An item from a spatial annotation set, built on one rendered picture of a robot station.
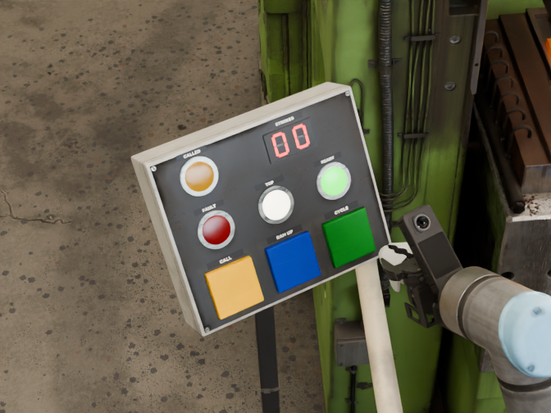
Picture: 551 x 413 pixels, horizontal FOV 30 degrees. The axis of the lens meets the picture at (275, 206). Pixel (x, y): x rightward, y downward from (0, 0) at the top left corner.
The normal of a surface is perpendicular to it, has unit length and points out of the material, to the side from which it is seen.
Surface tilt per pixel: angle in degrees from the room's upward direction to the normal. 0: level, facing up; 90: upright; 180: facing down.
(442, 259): 34
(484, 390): 90
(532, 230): 90
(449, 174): 90
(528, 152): 0
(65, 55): 0
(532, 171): 90
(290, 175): 60
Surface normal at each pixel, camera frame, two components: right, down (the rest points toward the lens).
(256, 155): 0.40, 0.18
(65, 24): -0.04, -0.69
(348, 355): 0.06, 0.72
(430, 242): 0.21, -0.22
